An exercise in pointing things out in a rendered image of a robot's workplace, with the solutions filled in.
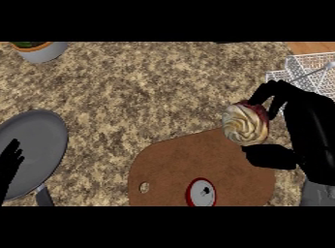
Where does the brown wooden cutting board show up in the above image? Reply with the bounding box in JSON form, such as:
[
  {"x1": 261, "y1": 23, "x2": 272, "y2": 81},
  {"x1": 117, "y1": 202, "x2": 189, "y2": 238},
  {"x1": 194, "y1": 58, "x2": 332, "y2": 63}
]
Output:
[{"x1": 126, "y1": 127, "x2": 278, "y2": 207}]

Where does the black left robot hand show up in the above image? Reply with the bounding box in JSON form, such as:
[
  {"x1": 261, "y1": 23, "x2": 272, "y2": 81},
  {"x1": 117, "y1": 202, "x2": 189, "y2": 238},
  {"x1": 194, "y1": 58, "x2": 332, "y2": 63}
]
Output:
[{"x1": 0, "y1": 139, "x2": 26, "y2": 207}]

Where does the grey frying pan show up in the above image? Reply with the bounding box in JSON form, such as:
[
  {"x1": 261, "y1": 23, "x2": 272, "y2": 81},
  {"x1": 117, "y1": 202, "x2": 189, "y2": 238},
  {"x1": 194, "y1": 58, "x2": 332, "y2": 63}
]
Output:
[{"x1": 0, "y1": 109, "x2": 71, "y2": 207}]

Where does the red rimmed can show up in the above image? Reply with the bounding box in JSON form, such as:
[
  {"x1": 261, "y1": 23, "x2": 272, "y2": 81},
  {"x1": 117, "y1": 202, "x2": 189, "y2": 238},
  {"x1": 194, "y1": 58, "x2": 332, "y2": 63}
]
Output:
[{"x1": 185, "y1": 177, "x2": 219, "y2": 207}]

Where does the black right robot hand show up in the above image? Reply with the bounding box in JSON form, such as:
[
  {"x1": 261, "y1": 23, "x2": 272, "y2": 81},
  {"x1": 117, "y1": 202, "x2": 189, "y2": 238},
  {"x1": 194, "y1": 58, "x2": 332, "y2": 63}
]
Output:
[{"x1": 241, "y1": 79, "x2": 335, "y2": 189}]

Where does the white wire tiered basket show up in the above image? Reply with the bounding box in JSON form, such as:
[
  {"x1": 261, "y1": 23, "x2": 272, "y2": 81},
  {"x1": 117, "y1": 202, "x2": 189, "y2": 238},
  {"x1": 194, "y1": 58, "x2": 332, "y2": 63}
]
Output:
[{"x1": 263, "y1": 50, "x2": 335, "y2": 130}]

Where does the grey plant pot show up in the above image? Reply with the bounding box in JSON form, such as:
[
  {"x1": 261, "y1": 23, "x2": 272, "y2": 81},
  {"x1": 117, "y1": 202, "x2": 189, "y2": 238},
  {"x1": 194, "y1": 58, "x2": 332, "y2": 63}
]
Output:
[{"x1": 9, "y1": 41, "x2": 71, "y2": 64}]

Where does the cream swirl cupcake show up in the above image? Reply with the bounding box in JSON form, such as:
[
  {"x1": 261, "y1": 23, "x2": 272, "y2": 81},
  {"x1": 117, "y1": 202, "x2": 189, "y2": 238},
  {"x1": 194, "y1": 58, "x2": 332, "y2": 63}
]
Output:
[{"x1": 220, "y1": 100, "x2": 270, "y2": 146}]

